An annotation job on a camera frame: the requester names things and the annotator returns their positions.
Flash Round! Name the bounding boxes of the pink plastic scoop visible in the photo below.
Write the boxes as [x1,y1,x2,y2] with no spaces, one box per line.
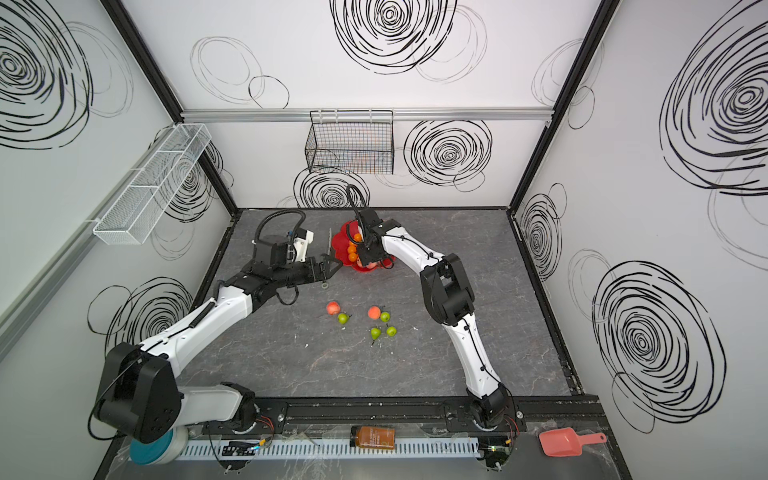
[538,428,608,458]

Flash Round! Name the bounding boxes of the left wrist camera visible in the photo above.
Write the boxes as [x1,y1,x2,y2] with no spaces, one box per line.
[252,227,314,267]

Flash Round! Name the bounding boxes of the white mesh wall shelf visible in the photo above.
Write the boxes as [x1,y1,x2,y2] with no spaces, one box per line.
[93,123,211,246]

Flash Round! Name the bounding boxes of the red flower-shaped fruit bowl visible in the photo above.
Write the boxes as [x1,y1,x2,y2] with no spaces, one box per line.
[332,220,394,273]

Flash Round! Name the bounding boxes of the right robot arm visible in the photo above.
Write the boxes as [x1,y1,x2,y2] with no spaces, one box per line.
[357,220,512,431]

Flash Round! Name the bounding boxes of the white slotted cable duct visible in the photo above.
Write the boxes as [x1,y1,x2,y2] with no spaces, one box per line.
[177,437,481,462]

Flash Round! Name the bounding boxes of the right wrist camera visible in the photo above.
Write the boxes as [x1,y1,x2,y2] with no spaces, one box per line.
[356,207,383,231]

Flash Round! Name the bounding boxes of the teal lidded container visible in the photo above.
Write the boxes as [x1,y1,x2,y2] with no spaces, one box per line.
[129,427,189,466]

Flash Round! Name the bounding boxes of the black wire basket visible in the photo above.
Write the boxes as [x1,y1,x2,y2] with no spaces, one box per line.
[304,109,395,175]

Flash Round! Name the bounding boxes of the metal kitchen tongs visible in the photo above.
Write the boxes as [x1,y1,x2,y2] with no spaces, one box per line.
[321,228,333,290]

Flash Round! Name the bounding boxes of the black mounting rail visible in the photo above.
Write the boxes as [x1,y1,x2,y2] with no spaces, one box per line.
[194,395,605,438]

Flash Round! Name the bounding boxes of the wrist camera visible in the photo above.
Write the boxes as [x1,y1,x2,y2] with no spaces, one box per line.
[252,227,314,267]
[356,207,383,231]

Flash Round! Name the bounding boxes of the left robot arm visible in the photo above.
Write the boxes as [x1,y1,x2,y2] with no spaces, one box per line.
[89,254,343,444]

